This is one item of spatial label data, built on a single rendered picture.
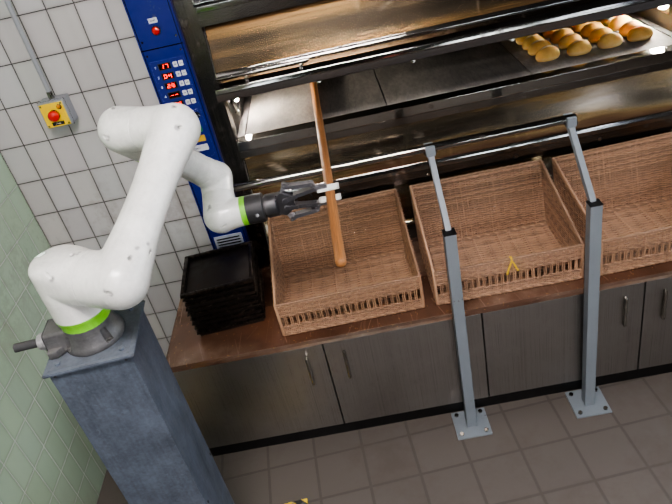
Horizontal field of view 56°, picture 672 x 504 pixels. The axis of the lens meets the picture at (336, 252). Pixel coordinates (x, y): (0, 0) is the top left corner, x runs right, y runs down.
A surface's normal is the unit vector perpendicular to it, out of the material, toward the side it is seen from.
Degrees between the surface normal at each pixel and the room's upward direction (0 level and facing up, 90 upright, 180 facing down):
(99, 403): 90
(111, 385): 90
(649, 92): 70
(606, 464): 0
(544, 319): 90
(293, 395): 90
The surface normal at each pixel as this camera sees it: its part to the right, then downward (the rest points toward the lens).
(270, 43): -0.01, 0.23
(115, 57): 0.06, 0.55
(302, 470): -0.19, -0.82
